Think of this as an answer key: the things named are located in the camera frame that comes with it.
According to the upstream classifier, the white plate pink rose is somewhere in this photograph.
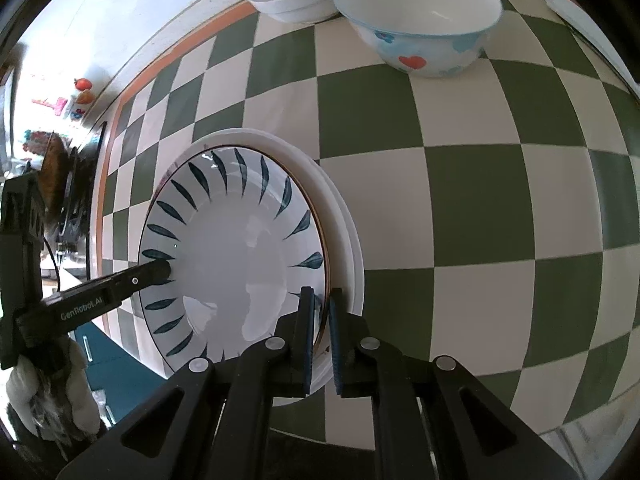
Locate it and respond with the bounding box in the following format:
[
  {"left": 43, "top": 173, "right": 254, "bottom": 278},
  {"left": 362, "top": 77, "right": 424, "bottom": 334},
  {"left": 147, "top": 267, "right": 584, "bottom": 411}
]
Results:
[{"left": 152, "top": 128, "right": 364, "bottom": 389}]

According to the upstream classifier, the left hand white glove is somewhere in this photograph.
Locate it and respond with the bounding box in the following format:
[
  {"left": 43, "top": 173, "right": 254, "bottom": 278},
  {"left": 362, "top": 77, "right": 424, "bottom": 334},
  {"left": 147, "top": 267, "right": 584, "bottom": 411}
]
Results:
[{"left": 6, "top": 336, "right": 102, "bottom": 446}]

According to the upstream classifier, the black wok with handle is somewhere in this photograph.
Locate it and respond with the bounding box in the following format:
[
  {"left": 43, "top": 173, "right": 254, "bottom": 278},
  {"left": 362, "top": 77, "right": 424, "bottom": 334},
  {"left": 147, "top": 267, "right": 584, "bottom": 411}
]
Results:
[{"left": 38, "top": 133, "right": 98, "bottom": 244}]

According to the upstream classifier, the green white checkered cloth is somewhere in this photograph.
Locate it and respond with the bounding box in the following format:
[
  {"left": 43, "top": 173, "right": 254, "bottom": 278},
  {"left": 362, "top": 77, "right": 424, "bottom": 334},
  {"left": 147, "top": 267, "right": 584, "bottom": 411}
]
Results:
[{"left": 91, "top": 0, "right": 639, "bottom": 455}]

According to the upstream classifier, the white plate blue leaf pattern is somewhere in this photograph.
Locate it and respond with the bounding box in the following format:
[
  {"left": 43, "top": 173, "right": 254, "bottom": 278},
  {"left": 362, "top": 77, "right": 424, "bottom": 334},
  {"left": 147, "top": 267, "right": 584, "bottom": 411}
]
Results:
[{"left": 139, "top": 145, "right": 329, "bottom": 372}]

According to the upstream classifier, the white flat paper packet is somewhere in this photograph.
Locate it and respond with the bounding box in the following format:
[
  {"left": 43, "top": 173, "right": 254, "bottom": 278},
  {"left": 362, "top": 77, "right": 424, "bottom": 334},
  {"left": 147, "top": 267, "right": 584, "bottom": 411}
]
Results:
[{"left": 544, "top": 0, "right": 624, "bottom": 70}]

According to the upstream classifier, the blue cabinet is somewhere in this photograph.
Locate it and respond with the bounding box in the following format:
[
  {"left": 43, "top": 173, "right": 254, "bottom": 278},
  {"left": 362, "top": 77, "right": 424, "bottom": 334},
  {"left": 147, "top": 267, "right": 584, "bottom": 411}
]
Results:
[{"left": 75, "top": 323, "right": 165, "bottom": 422}]

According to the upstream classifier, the white bowl blue heart decor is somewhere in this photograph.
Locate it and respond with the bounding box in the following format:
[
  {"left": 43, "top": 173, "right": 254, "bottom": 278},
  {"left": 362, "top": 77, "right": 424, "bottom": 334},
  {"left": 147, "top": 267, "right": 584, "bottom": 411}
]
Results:
[{"left": 334, "top": 0, "right": 503, "bottom": 77}]

